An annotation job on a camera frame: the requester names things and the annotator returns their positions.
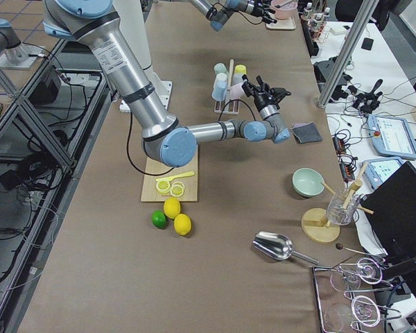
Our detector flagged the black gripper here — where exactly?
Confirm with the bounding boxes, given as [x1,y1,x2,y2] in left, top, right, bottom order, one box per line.
[241,76,291,110]
[254,0,277,24]

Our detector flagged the pink plastic cup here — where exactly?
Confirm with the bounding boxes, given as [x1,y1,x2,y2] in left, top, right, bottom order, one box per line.
[229,83,245,99]

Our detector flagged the green plastic cup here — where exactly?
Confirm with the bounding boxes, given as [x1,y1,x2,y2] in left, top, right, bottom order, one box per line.
[214,62,229,75]

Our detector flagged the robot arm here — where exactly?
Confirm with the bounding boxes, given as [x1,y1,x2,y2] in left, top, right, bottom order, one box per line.
[189,0,277,31]
[43,1,290,167]

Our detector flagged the white plastic cup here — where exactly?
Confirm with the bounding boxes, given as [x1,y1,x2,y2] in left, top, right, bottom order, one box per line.
[232,73,244,85]

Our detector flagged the yellow plastic cup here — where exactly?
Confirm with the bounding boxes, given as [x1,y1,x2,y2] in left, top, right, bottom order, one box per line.
[234,65,247,75]

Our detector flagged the light blue plastic cup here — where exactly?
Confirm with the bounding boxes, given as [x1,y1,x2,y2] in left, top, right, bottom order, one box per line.
[211,80,227,101]

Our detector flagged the grey plastic cup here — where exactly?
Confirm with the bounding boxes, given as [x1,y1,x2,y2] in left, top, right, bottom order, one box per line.
[216,73,228,83]

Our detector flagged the pink bowl of ice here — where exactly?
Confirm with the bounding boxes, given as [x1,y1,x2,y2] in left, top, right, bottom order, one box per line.
[270,0,297,19]

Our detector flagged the beige plastic tray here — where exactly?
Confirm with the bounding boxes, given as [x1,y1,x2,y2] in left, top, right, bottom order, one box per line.
[266,16,296,31]

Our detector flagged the metal tongs tool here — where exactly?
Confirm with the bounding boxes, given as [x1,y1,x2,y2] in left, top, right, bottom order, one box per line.
[274,0,294,8]

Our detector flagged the grey folded cloth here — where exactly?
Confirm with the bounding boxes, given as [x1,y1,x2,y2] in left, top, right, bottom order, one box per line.
[291,122,322,144]

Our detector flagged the black stand device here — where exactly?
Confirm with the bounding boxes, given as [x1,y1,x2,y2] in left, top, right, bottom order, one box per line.
[313,56,352,101]

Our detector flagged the mint green bowl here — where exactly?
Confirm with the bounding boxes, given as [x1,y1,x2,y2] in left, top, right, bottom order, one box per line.
[292,168,324,198]

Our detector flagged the yellow plastic knife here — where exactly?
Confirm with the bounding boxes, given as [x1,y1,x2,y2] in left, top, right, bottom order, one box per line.
[155,171,195,182]

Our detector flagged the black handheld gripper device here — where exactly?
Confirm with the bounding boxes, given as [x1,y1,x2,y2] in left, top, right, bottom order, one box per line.
[347,78,383,114]

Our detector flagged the blue teach pendant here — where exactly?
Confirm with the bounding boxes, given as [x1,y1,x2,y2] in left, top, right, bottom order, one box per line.
[367,114,416,160]
[363,157,404,189]

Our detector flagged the whole yellow lemon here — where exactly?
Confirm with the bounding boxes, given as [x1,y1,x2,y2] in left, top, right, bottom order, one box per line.
[173,213,192,236]
[163,197,181,220]

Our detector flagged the wooden mug tree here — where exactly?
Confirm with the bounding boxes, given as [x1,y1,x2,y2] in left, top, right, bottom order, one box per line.
[301,162,374,244]

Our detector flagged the glass mug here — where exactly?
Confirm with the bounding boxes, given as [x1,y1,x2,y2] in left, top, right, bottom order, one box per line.
[326,188,361,225]

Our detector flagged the wooden cutting board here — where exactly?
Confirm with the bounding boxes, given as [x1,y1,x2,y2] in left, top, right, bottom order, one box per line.
[141,149,198,203]

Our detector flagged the metal scoop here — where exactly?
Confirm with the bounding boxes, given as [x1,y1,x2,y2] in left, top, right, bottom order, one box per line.
[252,231,319,265]

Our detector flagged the green lime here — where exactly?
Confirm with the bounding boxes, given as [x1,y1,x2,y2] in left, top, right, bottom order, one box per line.
[151,210,167,229]

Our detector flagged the black monitor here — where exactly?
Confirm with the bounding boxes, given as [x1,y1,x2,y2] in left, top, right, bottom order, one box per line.
[363,162,416,264]

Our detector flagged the white wire cup holder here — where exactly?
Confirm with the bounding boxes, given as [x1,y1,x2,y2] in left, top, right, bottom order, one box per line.
[214,59,241,114]

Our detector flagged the aluminium frame post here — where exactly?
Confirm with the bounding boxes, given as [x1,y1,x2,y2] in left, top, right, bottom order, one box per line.
[318,0,379,110]

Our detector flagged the wire glass rack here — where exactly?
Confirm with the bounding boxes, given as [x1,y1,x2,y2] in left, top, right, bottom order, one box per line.
[312,257,402,332]

